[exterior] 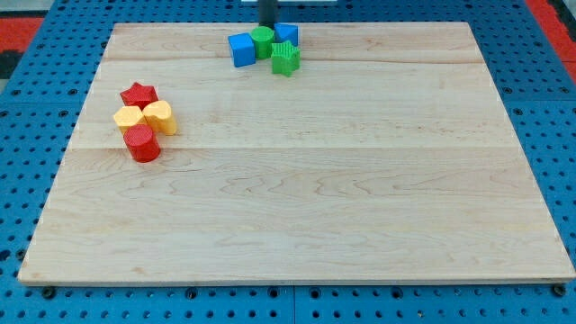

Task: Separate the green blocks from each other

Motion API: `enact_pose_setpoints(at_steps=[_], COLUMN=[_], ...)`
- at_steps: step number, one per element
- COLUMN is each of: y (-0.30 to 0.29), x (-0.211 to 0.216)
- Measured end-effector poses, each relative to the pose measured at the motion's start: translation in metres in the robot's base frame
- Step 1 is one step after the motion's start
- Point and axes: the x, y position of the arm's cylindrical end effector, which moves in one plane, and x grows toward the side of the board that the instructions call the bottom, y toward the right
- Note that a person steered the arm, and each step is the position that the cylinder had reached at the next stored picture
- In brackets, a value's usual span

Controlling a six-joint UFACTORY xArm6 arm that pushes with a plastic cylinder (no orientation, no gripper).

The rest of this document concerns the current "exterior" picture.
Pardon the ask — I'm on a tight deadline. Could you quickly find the green cylinder block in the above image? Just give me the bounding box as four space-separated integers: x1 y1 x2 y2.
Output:
250 26 275 59

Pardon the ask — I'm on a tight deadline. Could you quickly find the red cylinder block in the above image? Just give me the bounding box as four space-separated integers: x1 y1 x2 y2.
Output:
123 124 161 163

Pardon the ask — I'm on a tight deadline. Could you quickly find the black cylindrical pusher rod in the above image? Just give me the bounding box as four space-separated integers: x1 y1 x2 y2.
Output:
257 0 279 29

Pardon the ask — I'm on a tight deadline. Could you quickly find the green star block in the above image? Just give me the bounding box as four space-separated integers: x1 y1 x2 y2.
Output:
271 40 300 77

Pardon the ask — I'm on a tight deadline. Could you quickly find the yellow hexagon block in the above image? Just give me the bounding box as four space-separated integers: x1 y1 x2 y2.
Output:
112 105 147 134

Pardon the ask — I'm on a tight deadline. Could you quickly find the yellow heart block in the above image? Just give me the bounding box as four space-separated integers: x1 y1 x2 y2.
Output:
142 101 177 136

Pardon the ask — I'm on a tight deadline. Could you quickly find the blue cube block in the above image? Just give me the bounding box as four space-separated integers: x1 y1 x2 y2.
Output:
228 32 256 68

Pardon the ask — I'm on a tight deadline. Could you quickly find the blue wedge block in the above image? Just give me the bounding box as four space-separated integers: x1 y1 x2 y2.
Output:
274 22 299 47

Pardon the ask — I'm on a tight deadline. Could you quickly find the light wooden board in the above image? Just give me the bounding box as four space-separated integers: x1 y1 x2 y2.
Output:
18 22 575 287

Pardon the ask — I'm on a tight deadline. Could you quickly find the red star block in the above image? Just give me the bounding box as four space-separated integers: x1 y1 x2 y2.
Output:
120 82 158 110

